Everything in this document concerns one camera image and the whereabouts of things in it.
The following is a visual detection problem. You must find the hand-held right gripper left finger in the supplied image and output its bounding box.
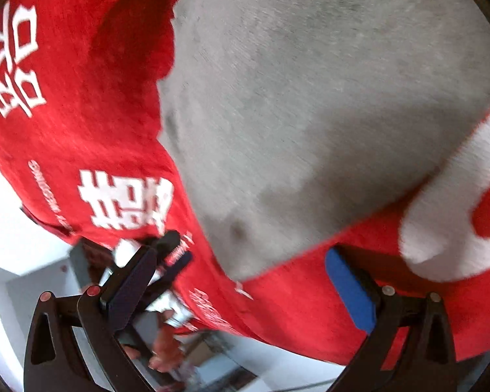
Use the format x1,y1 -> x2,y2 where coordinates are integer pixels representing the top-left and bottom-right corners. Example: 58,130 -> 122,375
23,245 -> 158,392

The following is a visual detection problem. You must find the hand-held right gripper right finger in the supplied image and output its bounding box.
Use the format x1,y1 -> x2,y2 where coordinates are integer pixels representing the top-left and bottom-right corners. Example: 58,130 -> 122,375
324,245 -> 458,392

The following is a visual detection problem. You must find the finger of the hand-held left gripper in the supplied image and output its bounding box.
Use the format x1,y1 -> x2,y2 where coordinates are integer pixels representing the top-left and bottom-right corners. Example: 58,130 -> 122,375
147,230 -> 181,256
155,250 -> 194,290

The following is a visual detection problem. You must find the grey shirt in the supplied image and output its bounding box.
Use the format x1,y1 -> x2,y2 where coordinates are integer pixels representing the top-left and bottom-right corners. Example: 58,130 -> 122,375
157,0 -> 490,281

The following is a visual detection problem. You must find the person's left hand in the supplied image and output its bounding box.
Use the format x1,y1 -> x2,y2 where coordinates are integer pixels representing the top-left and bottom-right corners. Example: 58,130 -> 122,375
148,322 -> 187,375

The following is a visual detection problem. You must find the red printed blanket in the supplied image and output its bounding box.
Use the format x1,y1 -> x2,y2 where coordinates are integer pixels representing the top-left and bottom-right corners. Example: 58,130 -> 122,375
0,0 -> 490,366

